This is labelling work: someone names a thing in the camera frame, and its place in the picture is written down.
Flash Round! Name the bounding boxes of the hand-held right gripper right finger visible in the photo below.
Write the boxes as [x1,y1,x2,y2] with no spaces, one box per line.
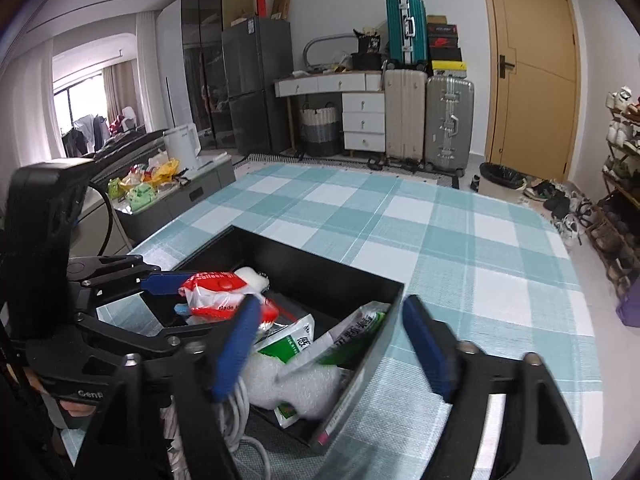
[401,294,593,480]

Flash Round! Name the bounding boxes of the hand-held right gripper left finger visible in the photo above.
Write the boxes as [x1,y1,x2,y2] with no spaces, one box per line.
[75,295,263,480]

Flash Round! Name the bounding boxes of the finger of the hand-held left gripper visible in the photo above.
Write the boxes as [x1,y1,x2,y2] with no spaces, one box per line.
[67,254,190,306]
[75,310,226,361]

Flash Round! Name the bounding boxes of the green medicine packet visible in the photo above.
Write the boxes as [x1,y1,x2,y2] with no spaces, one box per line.
[280,301,392,381]
[255,314,317,429]

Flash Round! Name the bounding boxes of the red white tissue pack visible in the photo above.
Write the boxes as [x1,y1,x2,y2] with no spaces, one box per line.
[179,270,281,328]

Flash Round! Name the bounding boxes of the white foam block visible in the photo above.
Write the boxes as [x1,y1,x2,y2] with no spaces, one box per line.
[242,355,353,421]

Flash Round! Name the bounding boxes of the white cable bundle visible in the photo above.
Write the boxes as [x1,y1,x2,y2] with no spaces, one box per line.
[160,377,273,480]

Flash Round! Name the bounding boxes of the black cardboard box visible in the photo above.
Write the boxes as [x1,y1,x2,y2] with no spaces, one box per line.
[170,225,405,456]

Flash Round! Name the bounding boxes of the person's left hand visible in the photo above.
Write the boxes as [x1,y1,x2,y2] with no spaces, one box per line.
[25,367,98,418]

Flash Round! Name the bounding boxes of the small grey cabinet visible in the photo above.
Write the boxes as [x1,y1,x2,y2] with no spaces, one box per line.
[70,195,133,261]

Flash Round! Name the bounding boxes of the teal checked tablecloth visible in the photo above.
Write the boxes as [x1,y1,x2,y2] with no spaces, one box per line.
[60,162,601,480]

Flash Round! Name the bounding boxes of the green snack bag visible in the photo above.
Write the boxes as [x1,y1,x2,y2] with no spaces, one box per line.
[127,182,157,211]

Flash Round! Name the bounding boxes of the long grey cabinet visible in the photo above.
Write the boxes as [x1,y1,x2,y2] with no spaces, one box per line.
[114,155,236,248]

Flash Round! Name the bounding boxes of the yellow snack bag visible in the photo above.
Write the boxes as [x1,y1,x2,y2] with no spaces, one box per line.
[150,157,180,183]

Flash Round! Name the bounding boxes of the hanging clothes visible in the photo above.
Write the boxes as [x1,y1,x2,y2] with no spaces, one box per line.
[62,107,138,156]

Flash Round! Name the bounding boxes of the wide white curtain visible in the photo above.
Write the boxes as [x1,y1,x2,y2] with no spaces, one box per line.
[0,40,56,211]

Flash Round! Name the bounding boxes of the black sofa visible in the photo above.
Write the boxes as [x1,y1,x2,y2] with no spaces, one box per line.
[92,127,168,166]

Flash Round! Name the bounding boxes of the white electric kettle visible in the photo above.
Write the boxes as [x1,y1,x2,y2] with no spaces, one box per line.
[164,124,202,171]

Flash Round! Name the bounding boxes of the black trash bin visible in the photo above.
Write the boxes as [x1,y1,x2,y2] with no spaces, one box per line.
[479,161,526,191]

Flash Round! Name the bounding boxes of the pile of dark shoes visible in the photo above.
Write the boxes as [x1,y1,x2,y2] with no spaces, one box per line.
[470,175,593,248]

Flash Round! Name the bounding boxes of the narrow white curtain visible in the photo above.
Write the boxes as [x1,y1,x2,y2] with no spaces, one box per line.
[135,10,162,133]

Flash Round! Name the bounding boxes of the purple bag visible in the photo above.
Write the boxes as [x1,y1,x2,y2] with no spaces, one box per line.
[616,280,640,328]

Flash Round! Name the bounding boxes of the grey refrigerator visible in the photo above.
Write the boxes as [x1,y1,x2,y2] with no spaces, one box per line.
[221,16,295,156]

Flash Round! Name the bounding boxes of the woven basket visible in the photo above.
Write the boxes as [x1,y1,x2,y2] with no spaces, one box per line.
[299,102,343,157]

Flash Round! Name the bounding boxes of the silver suitcase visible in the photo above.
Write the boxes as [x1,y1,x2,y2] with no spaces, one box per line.
[424,76,475,173]

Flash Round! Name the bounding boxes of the white desk with drawers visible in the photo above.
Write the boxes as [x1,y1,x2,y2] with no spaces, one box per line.
[273,71,387,153]

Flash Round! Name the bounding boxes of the beige suitcase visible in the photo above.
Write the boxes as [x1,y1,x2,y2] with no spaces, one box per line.
[384,67,428,163]

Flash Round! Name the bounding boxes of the dark glass wardrobe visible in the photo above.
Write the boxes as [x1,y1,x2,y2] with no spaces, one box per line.
[181,0,236,150]

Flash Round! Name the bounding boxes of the wooden shoe rack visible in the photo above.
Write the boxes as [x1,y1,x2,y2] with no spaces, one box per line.
[585,87,640,301]

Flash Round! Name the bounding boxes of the tan wooden door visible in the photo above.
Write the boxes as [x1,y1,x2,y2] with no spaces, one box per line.
[479,0,581,183]

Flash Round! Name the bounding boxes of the yellow black shoe box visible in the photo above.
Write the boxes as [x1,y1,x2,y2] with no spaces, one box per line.
[431,61,468,79]

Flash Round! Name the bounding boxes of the row of sneakers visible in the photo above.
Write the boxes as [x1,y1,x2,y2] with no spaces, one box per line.
[602,87,640,281]

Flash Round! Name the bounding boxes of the black bag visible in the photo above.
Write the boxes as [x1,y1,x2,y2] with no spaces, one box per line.
[352,27,386,72]

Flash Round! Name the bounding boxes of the black red shoe box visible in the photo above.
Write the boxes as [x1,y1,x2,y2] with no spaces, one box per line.
[427,24,459,49]

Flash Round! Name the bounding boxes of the teal suitcase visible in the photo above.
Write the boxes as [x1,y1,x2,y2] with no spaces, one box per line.
[385,0,430,72]

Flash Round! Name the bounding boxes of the black cable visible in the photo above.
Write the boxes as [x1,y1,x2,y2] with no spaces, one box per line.
[87,185,113,258]

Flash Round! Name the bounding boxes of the chrome tube frame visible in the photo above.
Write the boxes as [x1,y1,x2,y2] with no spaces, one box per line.
[303,35,357,73]

